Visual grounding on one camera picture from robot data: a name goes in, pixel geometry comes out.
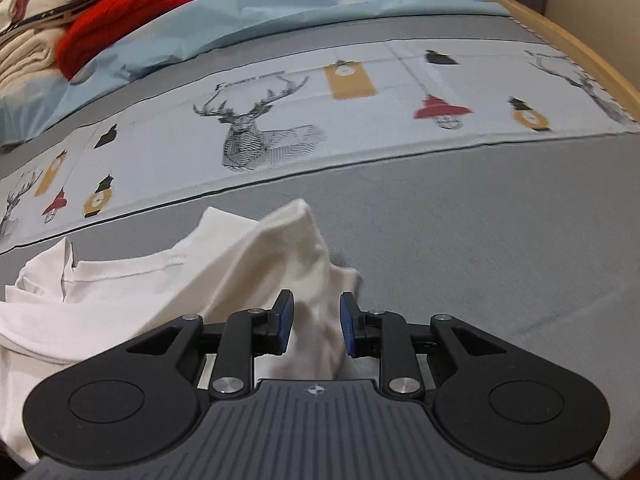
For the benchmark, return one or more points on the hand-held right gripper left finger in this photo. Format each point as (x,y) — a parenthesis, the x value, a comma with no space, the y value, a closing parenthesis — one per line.
(285,325)

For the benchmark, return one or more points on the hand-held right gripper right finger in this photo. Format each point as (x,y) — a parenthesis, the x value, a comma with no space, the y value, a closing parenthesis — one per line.
(348,327)

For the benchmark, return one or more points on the white shirt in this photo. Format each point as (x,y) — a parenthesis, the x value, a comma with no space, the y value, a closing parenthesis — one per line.
(150,300)

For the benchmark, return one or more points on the grey printed bed sheet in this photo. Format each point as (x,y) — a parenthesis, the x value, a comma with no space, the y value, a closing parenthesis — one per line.
(450,235)

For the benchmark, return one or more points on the light blue duvet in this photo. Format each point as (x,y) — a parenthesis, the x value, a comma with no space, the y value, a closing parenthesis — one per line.
(200,25)

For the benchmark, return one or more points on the red blanket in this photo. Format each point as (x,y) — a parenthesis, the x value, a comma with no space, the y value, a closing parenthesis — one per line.
(130,15)

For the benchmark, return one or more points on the folded cream blanket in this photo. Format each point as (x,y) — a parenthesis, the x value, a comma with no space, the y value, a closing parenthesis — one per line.
(25,60)

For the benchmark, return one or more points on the wooden bed frame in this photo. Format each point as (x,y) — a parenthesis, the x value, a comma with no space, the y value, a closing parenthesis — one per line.
(575,35)

